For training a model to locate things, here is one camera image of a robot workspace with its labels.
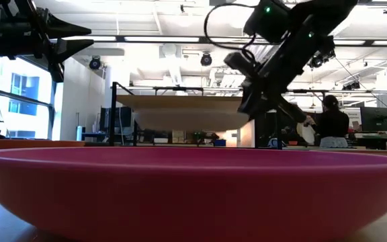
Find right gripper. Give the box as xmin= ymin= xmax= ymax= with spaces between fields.
xmin=236 ymin=23 xmax=335 ymax=124

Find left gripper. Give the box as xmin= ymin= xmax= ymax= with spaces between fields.
xmin=0 ymin=0 xmax=95 ymax=83

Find orange plate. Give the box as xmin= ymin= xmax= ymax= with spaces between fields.
xmin=0 ymin=138 xmax=86 ymax=153

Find magenta pink plate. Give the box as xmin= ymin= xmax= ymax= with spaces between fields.
xmin=0 ymin=147 xmax=387 ymax=242

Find black-framed wooden shelf rack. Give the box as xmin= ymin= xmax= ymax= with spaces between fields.
xmin=109 ymin=81 xmax=284 ymax=151

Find white round plate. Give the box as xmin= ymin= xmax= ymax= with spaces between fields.
xmin=296 ymin=121 xmax=316 ymax=146

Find black round ceiling speaker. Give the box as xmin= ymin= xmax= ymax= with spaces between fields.
xmin=200 ymin=52 xmax=213 ymax=67
xmin=89 ymin=56 xmax=102 ymax=71

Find person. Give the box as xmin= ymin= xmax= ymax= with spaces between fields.
xmin=309 ymin=95 xmax=351 ymax=149

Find black ceiling track spotlights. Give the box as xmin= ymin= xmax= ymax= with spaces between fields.
xmin=309 ymin=48 xmax=336 ymax=70
xmin=343 ymin=80 xmax=361 ymax=91

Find yellow printed box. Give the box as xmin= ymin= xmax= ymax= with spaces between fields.
xmin=172 ymin=130 xmax=186 ymax=145

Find black computer monitor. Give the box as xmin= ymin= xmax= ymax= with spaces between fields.
xmin=360 ymin=106 xmax=387 ymax=132

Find overhead beam with light strips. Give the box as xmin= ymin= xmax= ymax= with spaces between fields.
xmin=50 ymin=34 xmax=387 ymax=47

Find dark office desk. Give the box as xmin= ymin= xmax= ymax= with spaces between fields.
xmin=347 ymin=132 xmax=387 ymax=151

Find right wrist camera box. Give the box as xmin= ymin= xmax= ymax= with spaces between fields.
xmin=223 ymin=51 xmax=259 ymax=79

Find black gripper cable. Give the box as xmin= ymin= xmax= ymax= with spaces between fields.
xmin=203 ymin=2 xmax=258 ymax=65

